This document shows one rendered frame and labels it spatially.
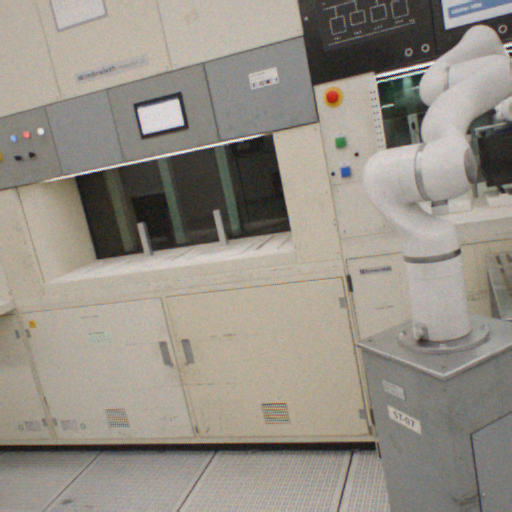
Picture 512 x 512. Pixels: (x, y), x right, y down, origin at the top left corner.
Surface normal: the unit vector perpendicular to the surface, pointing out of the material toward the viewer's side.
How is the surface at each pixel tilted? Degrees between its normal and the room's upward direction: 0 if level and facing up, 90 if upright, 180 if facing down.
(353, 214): 90
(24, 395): 90
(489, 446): 90
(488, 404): 90
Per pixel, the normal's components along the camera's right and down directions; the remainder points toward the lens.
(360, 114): -0.31, 0.26
